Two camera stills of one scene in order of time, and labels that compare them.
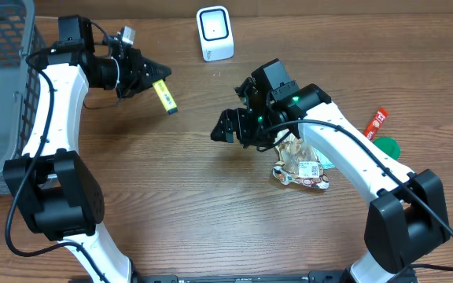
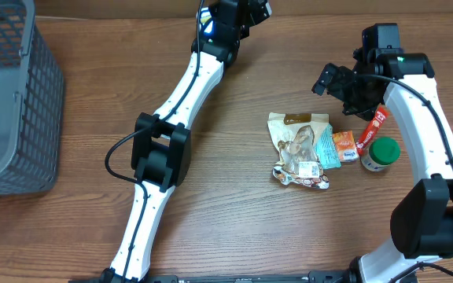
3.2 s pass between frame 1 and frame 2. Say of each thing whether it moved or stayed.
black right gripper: moved
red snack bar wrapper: stayed
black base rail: stayed
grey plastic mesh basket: stayed
